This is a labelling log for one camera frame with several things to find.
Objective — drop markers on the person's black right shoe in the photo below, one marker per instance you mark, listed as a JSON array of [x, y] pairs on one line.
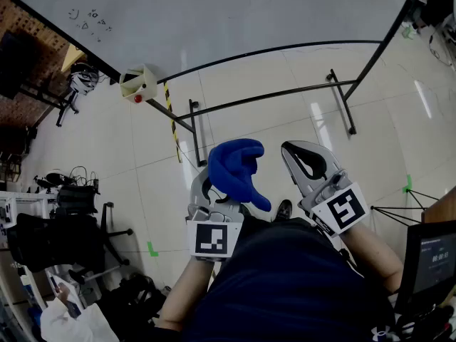
[[282, 209]]

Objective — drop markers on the yellow-black floor tape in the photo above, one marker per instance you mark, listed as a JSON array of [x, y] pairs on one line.
[[174, 127]]

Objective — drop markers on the black television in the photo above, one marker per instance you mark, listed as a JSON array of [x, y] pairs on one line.
[[14, 62]]

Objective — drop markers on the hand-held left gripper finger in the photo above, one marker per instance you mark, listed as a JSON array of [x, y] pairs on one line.
[[196, 194], [233, 206]]

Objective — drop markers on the white shelving rack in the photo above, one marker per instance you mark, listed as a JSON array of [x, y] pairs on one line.
[[32, 198]]

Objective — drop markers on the yellow table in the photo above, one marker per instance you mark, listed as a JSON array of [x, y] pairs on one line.
[[73, 57]]

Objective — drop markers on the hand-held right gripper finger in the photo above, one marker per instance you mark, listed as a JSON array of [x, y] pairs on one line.
[[294, 169], [333, 164]]

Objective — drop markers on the person's left forearm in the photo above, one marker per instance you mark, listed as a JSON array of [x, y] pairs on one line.
[[185, 290]]

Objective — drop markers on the person's right forearm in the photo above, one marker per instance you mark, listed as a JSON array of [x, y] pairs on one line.
[[374, 258]]

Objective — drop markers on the black chest monitor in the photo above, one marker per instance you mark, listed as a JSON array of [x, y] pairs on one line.
[[434, 262]]

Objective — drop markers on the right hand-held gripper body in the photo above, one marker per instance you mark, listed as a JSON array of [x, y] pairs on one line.
[[338, 208]]

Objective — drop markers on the black office chair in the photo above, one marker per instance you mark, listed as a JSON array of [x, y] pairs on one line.
[[53, 241], [135, 298]]

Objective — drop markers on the blue cloth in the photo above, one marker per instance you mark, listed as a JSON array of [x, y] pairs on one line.
[[231, 166]]

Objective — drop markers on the black television stand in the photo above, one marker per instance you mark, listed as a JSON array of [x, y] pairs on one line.
[[62, 113]]

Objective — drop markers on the person's navy shirt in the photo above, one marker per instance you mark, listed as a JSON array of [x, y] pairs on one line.
[[285, 280]]

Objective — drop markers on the cream holder with red knob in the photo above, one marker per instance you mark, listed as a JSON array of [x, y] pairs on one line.
[[146, 84]]

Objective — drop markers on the black tripod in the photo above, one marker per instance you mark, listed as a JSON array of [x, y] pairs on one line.
[[399, 208]]

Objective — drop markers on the brown wooden cabinet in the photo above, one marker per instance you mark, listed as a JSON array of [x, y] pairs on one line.
[[441, 208]]

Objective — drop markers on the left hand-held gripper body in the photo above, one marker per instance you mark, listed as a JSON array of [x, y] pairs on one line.
[[210, 241]]

